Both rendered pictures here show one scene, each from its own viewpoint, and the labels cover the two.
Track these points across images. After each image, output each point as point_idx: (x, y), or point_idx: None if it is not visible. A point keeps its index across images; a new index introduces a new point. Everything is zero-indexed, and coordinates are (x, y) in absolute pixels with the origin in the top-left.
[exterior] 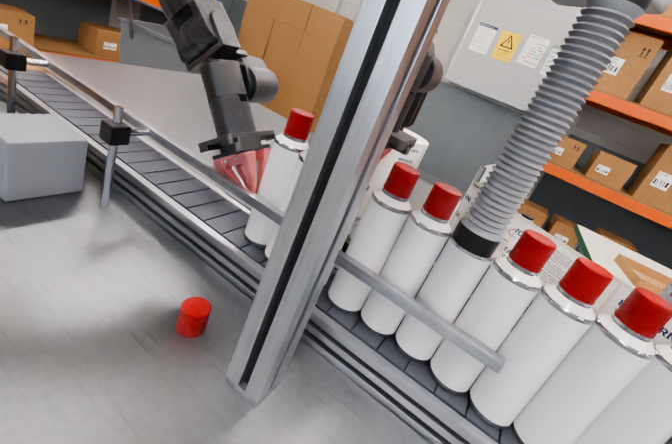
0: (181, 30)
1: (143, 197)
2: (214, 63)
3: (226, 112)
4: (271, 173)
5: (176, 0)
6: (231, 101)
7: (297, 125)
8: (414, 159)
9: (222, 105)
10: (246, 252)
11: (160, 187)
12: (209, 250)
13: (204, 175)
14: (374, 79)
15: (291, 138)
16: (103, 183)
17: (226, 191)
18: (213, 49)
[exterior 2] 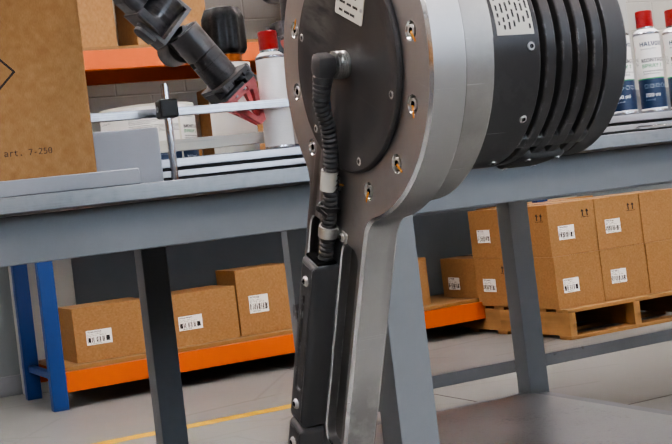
0: (152, 13)
1: (186, 171)
2: (194, 25)
3: (221, 56)
4: (277, 80)
5: None
6: (218, 48)
7: (274, 38)
8: (195, 123)
9: (216, 52)
10: (299, 146)
11: (190, 156)
12: (275, 163)
13: (184, 147)
14: None
15: (274, 50)
16: (174, 161)
17: (215, 145)
18: (183, 17)
